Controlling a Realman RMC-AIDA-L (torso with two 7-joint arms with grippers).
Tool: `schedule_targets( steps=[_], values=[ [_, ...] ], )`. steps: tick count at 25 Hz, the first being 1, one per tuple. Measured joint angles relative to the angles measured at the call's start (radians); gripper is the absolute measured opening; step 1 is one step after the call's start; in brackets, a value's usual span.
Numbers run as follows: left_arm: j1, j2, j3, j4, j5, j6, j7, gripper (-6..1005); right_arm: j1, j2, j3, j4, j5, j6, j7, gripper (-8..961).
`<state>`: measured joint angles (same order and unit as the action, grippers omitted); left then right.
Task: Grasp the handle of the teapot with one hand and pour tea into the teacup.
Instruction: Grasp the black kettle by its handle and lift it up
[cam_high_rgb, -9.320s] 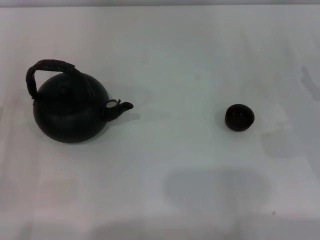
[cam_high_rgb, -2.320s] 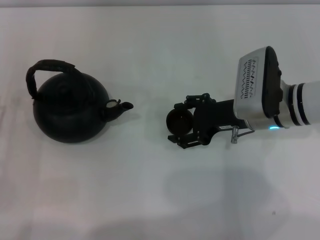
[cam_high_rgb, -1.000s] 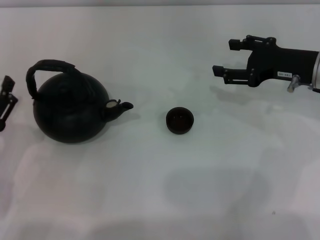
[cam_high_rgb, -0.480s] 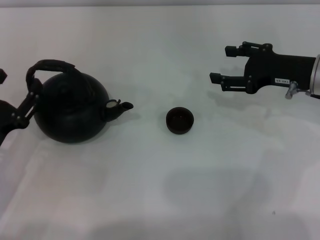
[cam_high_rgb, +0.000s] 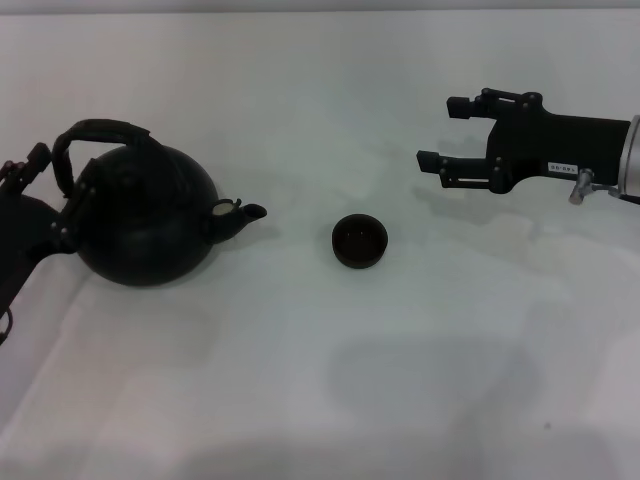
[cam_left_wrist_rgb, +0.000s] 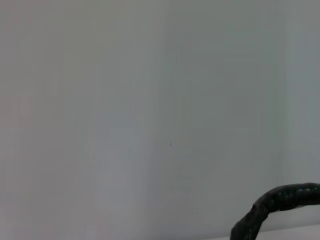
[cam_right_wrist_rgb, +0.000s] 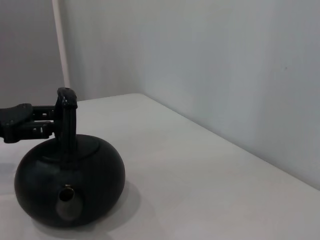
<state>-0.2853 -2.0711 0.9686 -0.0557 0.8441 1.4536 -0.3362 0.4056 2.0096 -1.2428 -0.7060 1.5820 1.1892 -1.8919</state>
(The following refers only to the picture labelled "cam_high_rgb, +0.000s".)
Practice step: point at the black cast iron teapot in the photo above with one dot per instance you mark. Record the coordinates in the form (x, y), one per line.
(150, 235)

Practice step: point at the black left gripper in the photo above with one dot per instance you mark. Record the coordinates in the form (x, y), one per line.
(20, 240)

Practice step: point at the dark brown teacup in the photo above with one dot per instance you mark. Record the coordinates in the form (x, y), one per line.
(360, 242)

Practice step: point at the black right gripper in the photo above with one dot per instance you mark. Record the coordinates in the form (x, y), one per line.
(575, 145)

